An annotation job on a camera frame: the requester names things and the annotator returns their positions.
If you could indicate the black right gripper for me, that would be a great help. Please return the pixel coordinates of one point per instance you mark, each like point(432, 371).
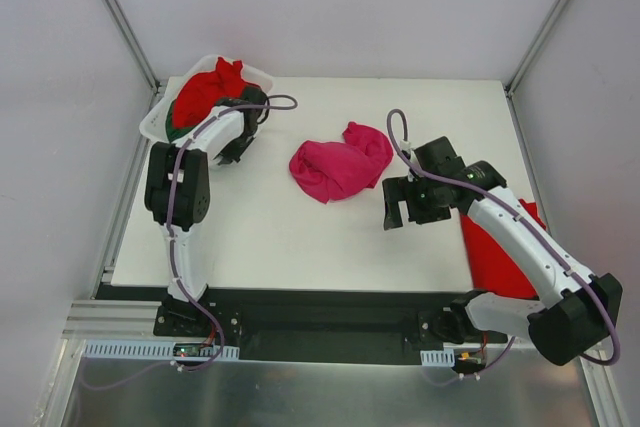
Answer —
point(407, 199)

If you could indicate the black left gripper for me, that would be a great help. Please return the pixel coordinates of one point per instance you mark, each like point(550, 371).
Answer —
point(239, 148)

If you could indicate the white perforated plastic basket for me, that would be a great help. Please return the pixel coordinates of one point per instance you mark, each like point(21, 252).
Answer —
point(153, 126)

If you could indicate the pink t shirt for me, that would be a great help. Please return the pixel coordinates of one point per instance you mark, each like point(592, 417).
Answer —
point(335, 171)

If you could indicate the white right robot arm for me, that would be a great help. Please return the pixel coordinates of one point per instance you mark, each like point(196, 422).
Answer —
point(573, 312)

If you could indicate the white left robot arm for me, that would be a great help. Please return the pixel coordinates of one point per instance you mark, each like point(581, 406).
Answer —
point(177, 190)

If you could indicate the green t shirt in basket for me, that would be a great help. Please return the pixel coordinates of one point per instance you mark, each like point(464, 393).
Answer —
point(188, 110)

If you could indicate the red t shirt in basket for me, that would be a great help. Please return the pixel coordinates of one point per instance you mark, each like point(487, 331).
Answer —
point(226, 77)

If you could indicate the folded red t shirt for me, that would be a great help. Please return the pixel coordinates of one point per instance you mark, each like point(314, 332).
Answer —
point(491, 267)

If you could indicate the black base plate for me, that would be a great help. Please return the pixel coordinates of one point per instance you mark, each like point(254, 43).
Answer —
point(339, 327)

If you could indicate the left aluminium frame post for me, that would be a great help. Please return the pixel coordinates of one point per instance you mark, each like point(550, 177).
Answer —
point(127, 34)

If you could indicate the aluminium frame post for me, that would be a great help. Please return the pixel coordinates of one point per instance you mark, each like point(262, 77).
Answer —
point(127, 34)
point(542, 35)

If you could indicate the right aluminium frame post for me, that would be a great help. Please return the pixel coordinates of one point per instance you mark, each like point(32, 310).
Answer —
point(542, 35)

